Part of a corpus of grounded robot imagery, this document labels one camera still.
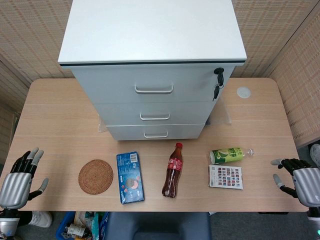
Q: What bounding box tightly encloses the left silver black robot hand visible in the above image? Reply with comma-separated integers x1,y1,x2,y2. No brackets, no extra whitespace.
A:
0,147,50,210

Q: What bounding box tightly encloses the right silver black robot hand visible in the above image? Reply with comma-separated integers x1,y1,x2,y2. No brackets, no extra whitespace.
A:
270,157,320,208

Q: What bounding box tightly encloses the green label drink bottle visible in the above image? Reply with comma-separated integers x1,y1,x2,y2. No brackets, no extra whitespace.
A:
209,146,255,164

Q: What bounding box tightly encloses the small silver drawer handle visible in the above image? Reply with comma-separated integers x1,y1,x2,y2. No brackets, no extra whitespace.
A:
143,131,169,139

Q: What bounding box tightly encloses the medium white cabinet drawer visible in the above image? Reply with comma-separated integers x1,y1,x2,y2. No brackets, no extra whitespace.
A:
93,100,217,126

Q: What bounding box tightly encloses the large white cabinet drawer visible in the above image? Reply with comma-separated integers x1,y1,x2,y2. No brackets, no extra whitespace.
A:
71,64,236,105

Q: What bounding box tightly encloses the white drawer cabinet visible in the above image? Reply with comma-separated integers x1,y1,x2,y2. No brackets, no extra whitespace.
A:
57,0,248,142

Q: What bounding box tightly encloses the white shoe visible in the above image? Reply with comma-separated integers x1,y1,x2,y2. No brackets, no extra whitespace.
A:
28,211,54,229
309,143,320,168

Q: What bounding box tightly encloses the blue plastic bin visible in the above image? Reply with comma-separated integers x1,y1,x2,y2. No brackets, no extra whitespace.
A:
55,211,110,240

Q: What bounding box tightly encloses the white packet in bin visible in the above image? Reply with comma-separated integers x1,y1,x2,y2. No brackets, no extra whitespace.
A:
66,223,85,237

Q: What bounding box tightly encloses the round woven rattan coaster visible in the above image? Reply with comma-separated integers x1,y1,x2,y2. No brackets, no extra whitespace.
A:
78,159,114,195

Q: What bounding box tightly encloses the colourful patterned card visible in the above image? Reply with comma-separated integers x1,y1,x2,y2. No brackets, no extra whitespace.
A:
208,164,243,190

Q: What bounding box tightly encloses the teal package in bin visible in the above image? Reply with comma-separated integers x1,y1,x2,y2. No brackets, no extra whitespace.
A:
84,212,101,240

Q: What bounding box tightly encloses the blue Oreo cookie package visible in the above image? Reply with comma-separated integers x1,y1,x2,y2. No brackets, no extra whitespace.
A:
115,150,146,205

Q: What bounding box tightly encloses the black hanging key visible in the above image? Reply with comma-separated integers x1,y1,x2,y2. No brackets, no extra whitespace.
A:
212,84,224,102

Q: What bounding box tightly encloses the cola bottle with red label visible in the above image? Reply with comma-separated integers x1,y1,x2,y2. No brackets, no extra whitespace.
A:
161,142,185,199

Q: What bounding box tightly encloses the black key in lock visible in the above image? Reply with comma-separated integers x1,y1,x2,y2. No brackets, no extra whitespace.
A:
213,67,225,86

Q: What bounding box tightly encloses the dark blue chair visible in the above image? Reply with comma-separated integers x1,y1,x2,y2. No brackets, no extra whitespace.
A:
106,211,212,240

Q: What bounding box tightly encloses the round grey cable grommet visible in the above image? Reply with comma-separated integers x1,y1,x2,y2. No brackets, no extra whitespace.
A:
236,86,252,99

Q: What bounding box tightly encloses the medium silver drawer handle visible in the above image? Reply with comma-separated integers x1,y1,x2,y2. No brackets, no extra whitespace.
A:
139,112,171,121

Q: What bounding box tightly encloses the large silver drawer handle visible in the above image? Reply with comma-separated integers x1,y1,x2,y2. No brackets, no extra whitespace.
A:
134,83,175,95

